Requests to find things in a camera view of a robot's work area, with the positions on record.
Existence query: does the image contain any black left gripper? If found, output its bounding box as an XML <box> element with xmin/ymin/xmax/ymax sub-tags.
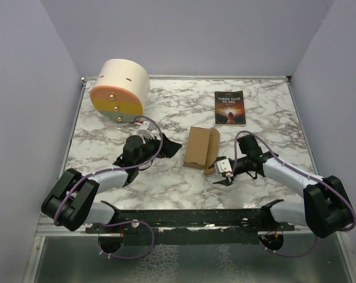
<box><xmin>136</xmin><ymin>131</ymin><xmax>182</xmax><ymax>167</ymax></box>

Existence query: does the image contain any brown cardboard box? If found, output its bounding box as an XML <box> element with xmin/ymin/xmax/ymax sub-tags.
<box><xmin>183</xmin><ymin>126</ymin><xmax>220</xmax><ymax>175</ymax></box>

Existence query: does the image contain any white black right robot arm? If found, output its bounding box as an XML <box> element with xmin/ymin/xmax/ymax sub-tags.
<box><xmin>211</xmin><ymin>130</ymin><xmax>356</xmax><ymax>238</ymax></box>

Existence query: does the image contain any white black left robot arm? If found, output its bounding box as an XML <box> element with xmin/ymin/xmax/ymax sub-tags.
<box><xmin>41</xmin><ymin>134</ymin><xmax>182</xmax><ymax>233</ymax></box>

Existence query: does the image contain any dark book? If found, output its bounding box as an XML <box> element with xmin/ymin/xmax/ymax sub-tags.
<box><xmin>215</xmin><ymin>91</ymin><xmax>246</xmax><ymax>125</ymax></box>

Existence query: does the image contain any cream cylindrical container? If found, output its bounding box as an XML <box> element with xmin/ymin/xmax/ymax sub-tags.
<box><xmin>90</xmin><ymin>59</ymin><xmax>150</xmax><ymax>123</ymax></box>

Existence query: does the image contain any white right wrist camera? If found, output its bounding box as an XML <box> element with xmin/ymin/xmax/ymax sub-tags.
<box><xmin>213</xmin><ymin>156</ymin><xmax>233</xmax><ymax>178</ymax></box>

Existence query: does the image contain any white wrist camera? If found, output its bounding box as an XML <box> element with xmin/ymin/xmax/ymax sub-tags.
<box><xmin>213</xmin><ymin>156</ymin><xmax>233</xmax><ymax>178</ymax></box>
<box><xmin>135</xmin><ymin>119</ymin><xmax>156</xmax><ymax>140</ymax></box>

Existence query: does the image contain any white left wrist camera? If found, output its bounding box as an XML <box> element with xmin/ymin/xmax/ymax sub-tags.
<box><xmin>135</xmin><ymin>119</ymin><xmax>156</xmax><ymax>140</ymax></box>

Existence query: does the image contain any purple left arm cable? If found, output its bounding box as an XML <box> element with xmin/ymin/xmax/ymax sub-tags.
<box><xmin>52</xmin><ymin>116</ymin><xmax>164</xmax><ymax>260</ymax></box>

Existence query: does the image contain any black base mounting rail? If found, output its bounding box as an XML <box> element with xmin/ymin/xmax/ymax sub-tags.
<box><xmin>85</xmin><ymin>208</ymin><xmax>294</xmax><ymax>245</ymax></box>

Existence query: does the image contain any aluminium frame rail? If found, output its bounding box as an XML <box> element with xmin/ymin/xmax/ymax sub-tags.
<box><xmin>38</xmin><ymin>213</ymin><xmax>89</xmax><ymax>237</ymax></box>

